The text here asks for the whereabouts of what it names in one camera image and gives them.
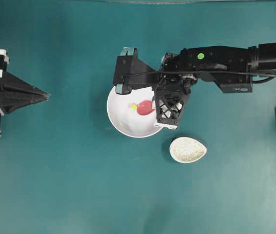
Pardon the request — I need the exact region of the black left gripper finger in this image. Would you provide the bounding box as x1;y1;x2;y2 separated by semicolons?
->
0;70;49;96
0;91;49;115

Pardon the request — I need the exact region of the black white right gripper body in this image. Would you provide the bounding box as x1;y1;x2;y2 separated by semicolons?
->
153;80;190;130

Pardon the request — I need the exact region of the pink ceramic spoon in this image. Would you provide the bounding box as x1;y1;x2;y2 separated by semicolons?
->
136;100;155;116

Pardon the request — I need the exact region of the yellow hexagonal prism block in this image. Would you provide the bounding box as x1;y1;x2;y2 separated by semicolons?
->
130;104;138;110

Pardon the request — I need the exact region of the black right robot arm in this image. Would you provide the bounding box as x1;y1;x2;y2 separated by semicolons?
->
153;43;276;129

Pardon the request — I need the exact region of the white round bowl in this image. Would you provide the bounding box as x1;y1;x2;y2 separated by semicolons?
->
107;87;162;138

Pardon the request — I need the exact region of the speckled egg-shaped spoon rest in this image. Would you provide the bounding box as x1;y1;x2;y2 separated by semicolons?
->
169;137;207;163

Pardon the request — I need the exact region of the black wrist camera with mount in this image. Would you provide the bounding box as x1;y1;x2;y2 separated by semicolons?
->
113;47;163;95

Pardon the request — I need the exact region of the black cable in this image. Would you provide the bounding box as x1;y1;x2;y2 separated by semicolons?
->
123;69;276;79

